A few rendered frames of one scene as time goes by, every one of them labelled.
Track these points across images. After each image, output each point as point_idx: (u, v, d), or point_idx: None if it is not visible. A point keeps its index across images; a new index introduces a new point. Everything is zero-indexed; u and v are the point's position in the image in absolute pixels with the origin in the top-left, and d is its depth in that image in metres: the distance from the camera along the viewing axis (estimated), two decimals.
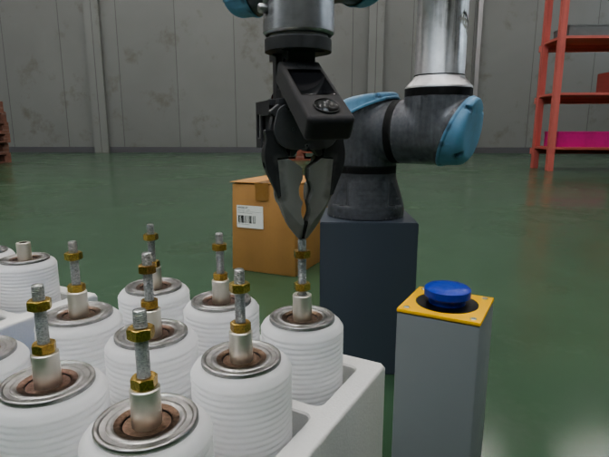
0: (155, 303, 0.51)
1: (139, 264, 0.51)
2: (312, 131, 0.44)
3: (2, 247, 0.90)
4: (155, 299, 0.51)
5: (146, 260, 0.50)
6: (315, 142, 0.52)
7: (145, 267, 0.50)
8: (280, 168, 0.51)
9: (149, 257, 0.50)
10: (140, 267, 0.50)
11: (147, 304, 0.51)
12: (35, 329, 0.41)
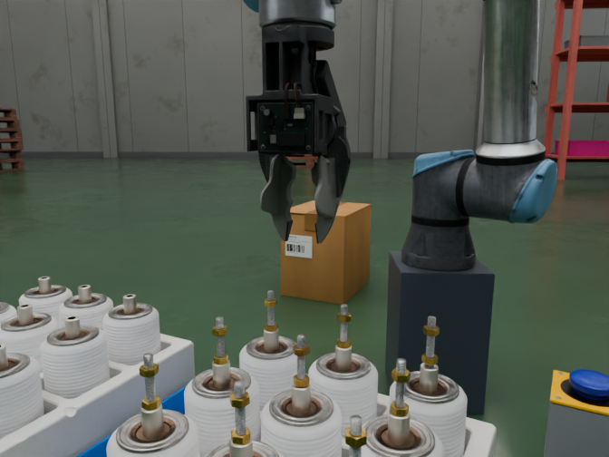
0: (307, 380, 0.56)
1: (294, 345, 0.56)
2: None
3: (101, 296, 0.96)
4: (306, 377, 0.57)
5: (302, 343, 0.56)
6: None
7: (302, 349, 0.55)
8: (336, 165, 0.52)
9: (304, 340, 0.56)
10: (297, 350, 0.55)
11: (301, 382, 0.56)
12: (236, 421, 0.46)
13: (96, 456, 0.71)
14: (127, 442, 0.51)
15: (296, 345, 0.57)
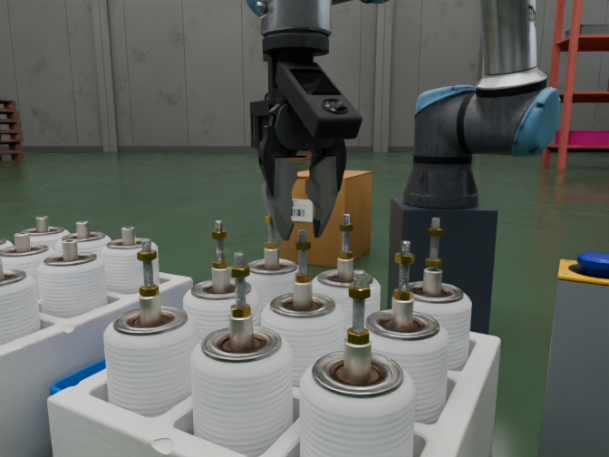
0: (303, 274, 0.57)
1: (304, 243, 0.54)
2: (322, 131, 0.44)
3: (99, 233, 0.95)
4: None
5: (305, 236, 0.55)
6: (315, 142, 0.52)
7: (309, 240, 0.55)
8: (276, 166, 0.51)
9: (304, 233, 0.55)
10: (310, 242, 0.55)
11: (309, 274, 0.56)
12: (236, 294, 0.45)
13: (93, 375, 0.70)
14: (124, 327, 0.50)
15: (299, 244, 0.54)
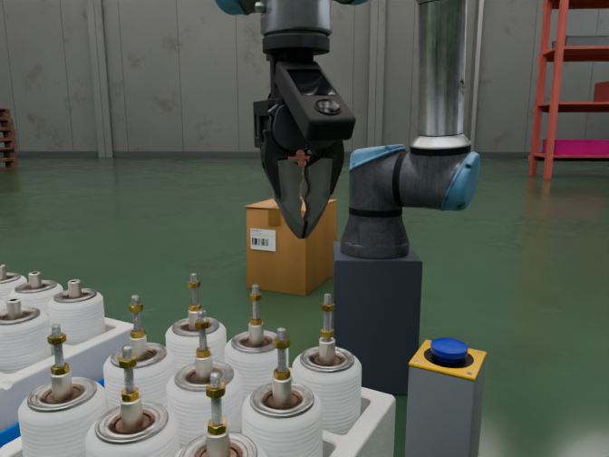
0: (210, 349, 0.63)
1: (195, 322, 0.61)
2: (314, 133, 0.44)
3: (51, 282, 1.01)
4: (207, 347, 0.63)
5: (204, 317, 0.61)
6: (314, 142, 0.52)
7: (207, 322, 0.61)
8: (280, 169, 0.51)
9: (205, 314, 0.61)
10: (203, 324, 0.61)
11: (207, 352, 0.62)
12: (124, 381, 0.52)
13: None
14: (35, 403, 0.56)
15: (195, 322, 0.62)
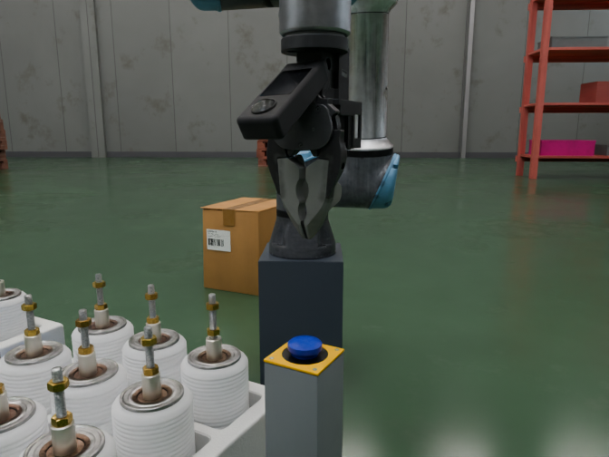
0: (92, 347, 0.65)
1: (75, 321, 0.63)
2: (242, 131, 0.46)
3: None
4: (91, 345, 0.65)
5: (84, 316, 0.64)
6: (308, 142, 0.51)
7: (87, 320, 0.63)
8: (279, 166, 0.54)
9: (86, 313, 0.64)
10: (82, 322, 0.63)
11: (89, 349, 0.64)
12: None
13: None
14: None
15: (76, 320, 0.64)
